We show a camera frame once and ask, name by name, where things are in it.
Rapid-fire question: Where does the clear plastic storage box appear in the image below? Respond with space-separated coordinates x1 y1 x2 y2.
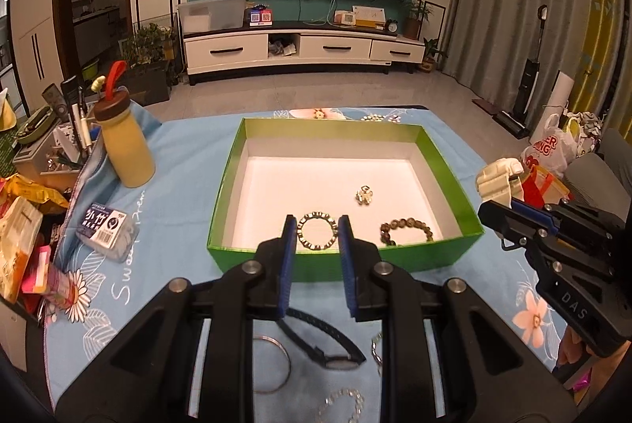
177 0 248 33

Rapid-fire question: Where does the orange snack packet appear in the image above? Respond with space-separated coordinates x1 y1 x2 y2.
0 196 44 303

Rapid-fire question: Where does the white television cabinet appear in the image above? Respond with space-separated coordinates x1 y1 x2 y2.
182 21 426 85

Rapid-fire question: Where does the desk organiser with pens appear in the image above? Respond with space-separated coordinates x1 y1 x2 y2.
12 77 102 177

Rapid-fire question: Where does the silver bangle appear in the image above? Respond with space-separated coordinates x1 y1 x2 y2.
253 335 291 393

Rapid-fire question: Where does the small potted plant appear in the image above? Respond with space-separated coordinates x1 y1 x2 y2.
421 38 448 73

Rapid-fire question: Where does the planter with green plants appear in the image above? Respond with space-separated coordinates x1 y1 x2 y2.
118 22 179 105

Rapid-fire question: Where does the tissue pack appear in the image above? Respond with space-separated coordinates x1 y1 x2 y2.
75 201 141 264

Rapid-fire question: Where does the brown bead bracelet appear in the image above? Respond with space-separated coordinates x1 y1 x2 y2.
379 218 434 247

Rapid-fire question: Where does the green cardboard box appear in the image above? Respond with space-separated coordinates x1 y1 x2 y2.
206 117 485 284

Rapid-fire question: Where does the gear-shaped ring bracelet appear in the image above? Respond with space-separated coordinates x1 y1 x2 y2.
297 212 339 252

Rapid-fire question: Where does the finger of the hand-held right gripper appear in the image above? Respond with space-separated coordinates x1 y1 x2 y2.
511 199 624 235
477 200 555 252

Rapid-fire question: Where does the yellow bottle with brown lid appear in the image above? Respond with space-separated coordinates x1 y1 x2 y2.
93 62 156 189

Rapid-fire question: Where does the tall potted plant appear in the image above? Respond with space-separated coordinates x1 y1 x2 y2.
402 0 434 39

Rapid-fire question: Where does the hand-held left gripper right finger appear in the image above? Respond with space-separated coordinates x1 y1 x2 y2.
337 214 578 423

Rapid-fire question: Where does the black wristwatch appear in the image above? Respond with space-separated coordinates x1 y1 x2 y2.
284 307 367 372

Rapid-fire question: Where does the white and yellow box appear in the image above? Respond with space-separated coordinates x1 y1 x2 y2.
352 5 387 30

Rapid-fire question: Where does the yellow curtain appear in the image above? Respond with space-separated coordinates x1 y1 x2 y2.
583 0 625 118

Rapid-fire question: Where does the upright vacuum cleaner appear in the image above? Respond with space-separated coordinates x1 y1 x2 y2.
494 4 549 140

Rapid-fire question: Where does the white plastic bag red print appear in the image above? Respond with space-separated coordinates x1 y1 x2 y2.
521 127 578 179

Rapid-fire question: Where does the person's right hand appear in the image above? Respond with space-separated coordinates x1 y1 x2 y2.
556 325 596 372

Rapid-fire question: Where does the pink packet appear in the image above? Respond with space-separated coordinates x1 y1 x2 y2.
22 245 92 322

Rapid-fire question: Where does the silver link bracelet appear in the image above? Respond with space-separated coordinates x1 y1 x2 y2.
370 331 385 377

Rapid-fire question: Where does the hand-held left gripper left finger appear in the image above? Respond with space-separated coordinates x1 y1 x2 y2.
54 214 298 423

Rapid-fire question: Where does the crystal bead bracelet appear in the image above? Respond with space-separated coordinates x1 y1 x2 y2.
316 387 365 423

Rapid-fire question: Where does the white paper roll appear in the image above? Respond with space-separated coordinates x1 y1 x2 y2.
543 71 574 128

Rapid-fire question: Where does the red yellow shopping bag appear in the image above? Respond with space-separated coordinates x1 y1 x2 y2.
523 166 571 207

